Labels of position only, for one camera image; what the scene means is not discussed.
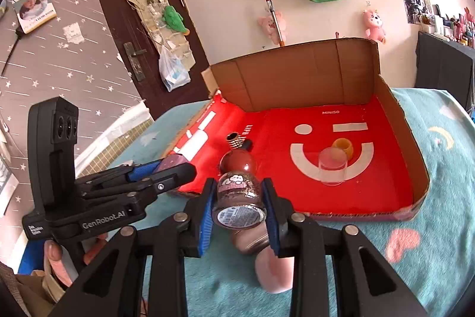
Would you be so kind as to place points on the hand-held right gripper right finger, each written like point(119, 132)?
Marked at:
point(271, 224)

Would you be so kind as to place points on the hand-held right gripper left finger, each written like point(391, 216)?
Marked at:
point(206, 224)

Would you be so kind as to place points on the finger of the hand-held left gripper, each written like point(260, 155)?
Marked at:
point(144, 170)
point(182, 173)

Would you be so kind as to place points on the purple nail polish bottle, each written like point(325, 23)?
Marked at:
point(173, 161)

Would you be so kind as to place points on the grey-brown oval case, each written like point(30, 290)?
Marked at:
point(252, 242)

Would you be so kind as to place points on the brown glitter bottle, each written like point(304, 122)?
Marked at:
point(237, 202)

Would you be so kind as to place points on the pink and white oval case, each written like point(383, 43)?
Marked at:
point(274, 272)

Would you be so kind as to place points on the black bottle with studded cap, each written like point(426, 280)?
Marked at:
point(237, 141)

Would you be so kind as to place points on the clear glass cup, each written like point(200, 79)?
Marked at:
point(332, 172)

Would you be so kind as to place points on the small yellow round pot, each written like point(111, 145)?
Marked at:
point(343, 148)

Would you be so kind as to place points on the cardboard box with red lining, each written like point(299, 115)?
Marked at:
point(371, 161)

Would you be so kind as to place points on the person's left hand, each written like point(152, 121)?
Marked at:
point(55, 257)

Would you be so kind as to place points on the clear plastic bag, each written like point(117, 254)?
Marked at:
point(172, 72)

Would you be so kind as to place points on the photo calendar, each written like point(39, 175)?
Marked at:
point(33, 8)

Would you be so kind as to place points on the green plush toy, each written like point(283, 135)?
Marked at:
point(172, 19)

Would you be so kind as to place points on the clear hanging pocket organizer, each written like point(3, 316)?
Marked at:
point(152, 16)

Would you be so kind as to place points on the dark brown door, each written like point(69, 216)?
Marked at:
point(107, 5)

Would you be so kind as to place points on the pink plush pig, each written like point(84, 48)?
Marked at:
point(267, 25)

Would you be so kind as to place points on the teal fleece blanket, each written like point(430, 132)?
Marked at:
point(445, 228)

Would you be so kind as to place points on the grey pole with orange tip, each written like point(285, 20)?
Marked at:
point(274, 20)

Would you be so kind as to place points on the pink plush bear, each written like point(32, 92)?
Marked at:
point(374, 23)

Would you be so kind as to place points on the table with dark cloth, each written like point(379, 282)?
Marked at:
point(438, 60)

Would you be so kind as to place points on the row of bottles and cosmetics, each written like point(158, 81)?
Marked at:
point(452, 27)

